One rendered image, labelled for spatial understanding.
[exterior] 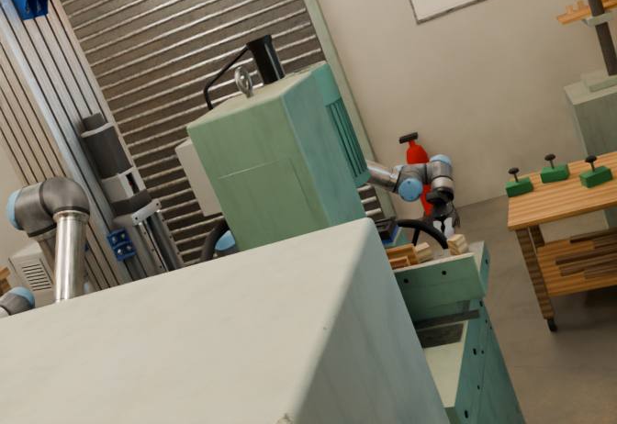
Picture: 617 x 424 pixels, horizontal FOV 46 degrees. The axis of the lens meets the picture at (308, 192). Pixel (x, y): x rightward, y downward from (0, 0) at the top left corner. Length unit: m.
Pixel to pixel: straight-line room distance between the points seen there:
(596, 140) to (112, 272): 2.49
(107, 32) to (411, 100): 2.15
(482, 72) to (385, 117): 0.68
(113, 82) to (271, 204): 3.98
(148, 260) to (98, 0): 3.22
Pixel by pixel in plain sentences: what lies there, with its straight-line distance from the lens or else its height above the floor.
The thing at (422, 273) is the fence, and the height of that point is 0.94.
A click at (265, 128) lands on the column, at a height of 1.46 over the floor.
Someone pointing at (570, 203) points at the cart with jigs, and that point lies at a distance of 3.09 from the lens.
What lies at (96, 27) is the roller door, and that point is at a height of 1.98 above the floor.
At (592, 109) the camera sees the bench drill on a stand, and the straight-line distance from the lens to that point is 3.83.
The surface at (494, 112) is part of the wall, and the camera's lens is 4.77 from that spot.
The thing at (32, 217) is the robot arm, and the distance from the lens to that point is 2.14.
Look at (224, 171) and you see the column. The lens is 1.45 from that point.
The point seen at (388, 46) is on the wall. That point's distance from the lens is 4.73.
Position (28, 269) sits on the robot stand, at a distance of 2.57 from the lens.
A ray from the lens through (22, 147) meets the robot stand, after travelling 2.39.
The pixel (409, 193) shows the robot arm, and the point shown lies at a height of 0.98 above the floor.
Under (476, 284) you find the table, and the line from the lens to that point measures 1.83.
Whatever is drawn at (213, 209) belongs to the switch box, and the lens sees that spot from 1.53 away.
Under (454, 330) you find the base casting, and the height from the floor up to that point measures 0.80.
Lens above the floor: 1.67
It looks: 14 degrees down
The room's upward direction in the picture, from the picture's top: 22 degrees counter-clockwise
